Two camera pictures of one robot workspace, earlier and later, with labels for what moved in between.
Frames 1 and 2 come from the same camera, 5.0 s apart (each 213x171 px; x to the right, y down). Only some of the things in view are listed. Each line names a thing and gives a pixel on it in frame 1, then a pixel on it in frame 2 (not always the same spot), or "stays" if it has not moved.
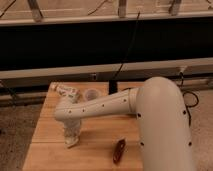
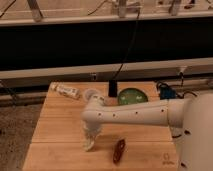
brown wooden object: [118, 151] stays
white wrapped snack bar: [72, 93] stays
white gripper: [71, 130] to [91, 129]
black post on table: [112, 87] stays
